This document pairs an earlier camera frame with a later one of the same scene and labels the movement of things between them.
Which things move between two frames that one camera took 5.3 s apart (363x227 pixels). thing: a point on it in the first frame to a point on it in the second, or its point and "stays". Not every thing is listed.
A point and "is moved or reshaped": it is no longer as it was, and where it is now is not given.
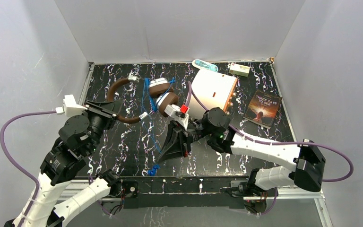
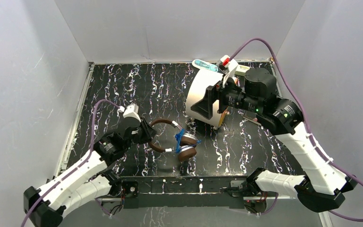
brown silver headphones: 160,87 is moved or reshaped
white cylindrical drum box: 213,89 stays
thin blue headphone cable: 147,84 is moved or reshaped
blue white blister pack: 202,65 stays
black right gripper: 176,145 to 204,106
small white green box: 239,69 stays
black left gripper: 104,112 to 140,133
